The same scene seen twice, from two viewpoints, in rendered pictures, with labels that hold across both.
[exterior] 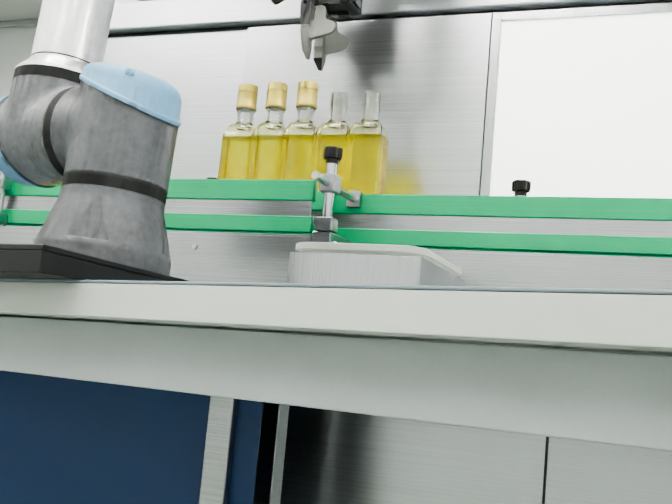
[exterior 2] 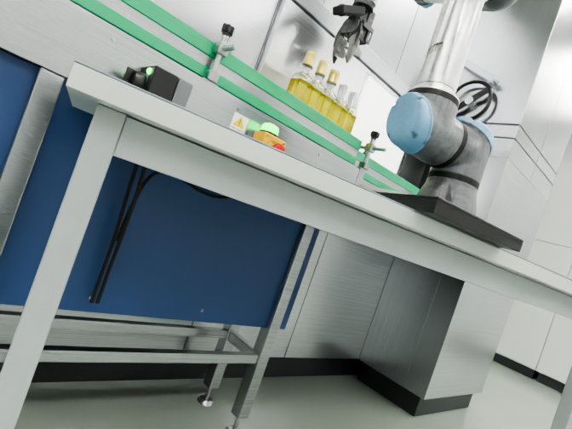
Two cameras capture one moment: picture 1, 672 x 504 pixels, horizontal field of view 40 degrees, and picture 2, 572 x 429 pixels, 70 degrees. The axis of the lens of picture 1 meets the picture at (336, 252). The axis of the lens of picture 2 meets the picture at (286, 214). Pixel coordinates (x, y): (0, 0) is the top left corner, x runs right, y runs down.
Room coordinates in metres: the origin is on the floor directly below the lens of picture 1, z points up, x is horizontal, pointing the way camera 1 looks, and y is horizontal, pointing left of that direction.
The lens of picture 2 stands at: (0.92, 1.27, 0.65)
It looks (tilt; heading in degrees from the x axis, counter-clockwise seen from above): 1 degrees up; 296
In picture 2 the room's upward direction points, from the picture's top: 19 degrees clockwise
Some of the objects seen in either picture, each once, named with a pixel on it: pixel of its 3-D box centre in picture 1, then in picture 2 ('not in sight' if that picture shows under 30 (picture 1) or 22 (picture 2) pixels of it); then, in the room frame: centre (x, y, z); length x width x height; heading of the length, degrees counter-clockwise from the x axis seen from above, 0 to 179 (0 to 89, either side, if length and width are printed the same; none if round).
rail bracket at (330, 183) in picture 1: (335, 193); (363, 149); (1.34, 0.01, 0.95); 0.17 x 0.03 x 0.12; 158
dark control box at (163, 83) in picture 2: not in sight; (159, 95); (1.54, 0.69, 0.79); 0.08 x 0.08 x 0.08; 68
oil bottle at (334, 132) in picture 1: (331, 185); (328, 128); (1.48, 0.02, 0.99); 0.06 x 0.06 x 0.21; 68
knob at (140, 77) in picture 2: not in sight; (132, 81); (1.56, 0.75, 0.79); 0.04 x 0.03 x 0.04; 158
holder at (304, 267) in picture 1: (385, 298); not in sight; (1.23, -0.07, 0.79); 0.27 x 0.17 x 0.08; 158
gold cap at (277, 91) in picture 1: (276, 96); (322, 69); (1.52, 0.12, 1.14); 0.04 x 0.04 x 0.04
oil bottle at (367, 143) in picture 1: (364, 185); (339, 134); (1.46, -0.04, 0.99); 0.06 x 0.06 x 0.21; 69
